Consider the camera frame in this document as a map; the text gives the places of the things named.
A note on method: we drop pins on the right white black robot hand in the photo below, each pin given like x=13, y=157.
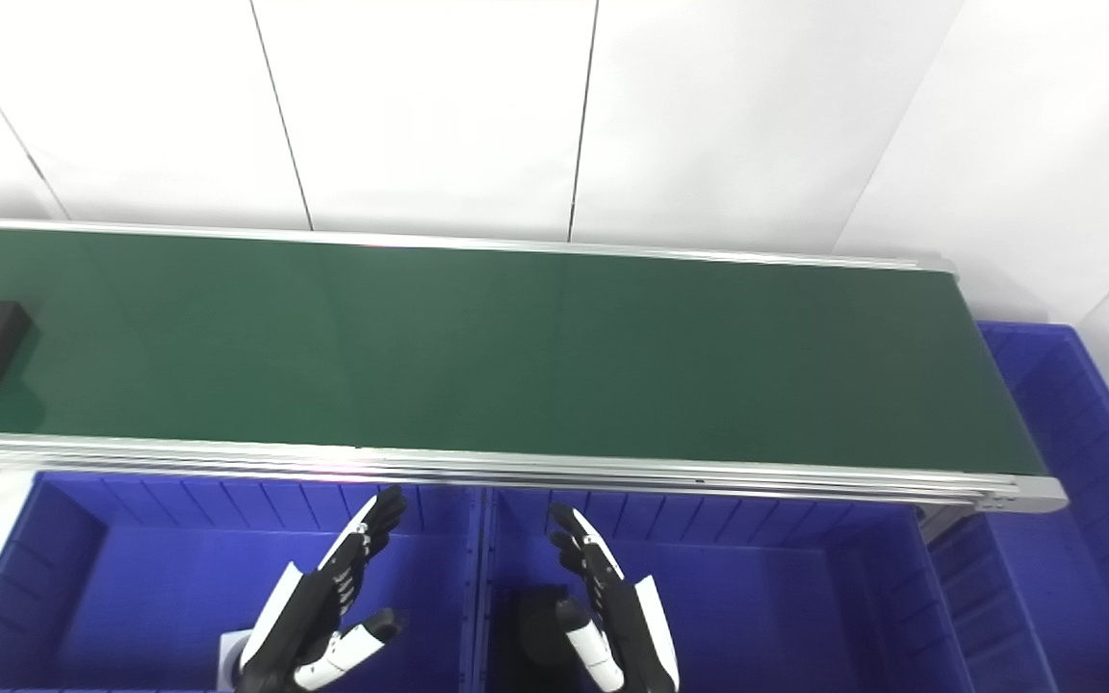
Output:
x=624, y=606

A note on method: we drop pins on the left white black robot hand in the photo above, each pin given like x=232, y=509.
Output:
x=309, y=606

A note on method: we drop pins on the white part with round hole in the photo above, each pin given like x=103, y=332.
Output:
x=230, y=659

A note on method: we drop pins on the blue plastic bin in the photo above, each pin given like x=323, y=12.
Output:
x=131, y=597
x=766, y=616
x=1065, y=597

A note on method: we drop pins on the green conveyor belt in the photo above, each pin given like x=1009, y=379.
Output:
x=535, y=474
x=477, y=356

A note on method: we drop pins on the aluminium conveyor leg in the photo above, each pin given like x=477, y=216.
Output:
x=940, y=525

